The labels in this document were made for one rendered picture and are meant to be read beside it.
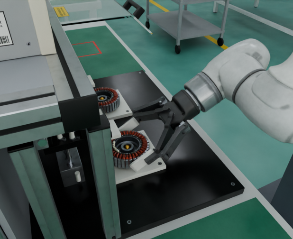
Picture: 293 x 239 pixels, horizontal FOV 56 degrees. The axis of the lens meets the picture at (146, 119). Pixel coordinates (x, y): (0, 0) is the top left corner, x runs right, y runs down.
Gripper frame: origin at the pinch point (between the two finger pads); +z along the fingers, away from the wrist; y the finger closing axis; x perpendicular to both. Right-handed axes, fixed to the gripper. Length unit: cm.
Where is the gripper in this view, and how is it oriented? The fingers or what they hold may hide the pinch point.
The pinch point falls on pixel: (128, 147)
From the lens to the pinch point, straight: 71.0
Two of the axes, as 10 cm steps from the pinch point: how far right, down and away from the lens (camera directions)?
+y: -3.8, -5.6, 7.3
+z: -8.0, 6.0, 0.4
